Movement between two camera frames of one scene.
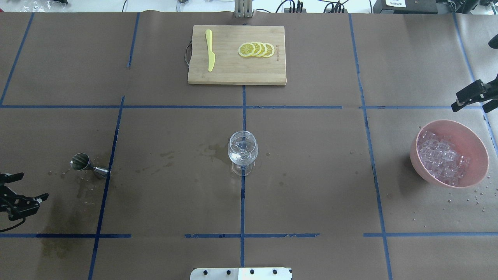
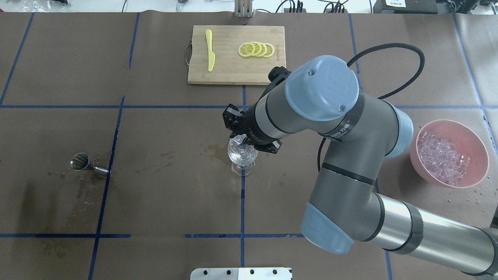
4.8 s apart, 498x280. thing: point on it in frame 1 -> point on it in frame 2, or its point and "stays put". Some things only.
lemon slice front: x=246 y=49 stays put
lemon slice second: x=258 y=48 stays put
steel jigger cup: x=81 y=161 stays put
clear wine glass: x=243 y=149 stays put
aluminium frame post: x=243 y=8 stays put
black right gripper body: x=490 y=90 -> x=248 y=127
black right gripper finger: x=472 y=91 -> x=231 y=116
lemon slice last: x=270 y=50 stays put
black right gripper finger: x=456 y=105 -> x=249 y=140
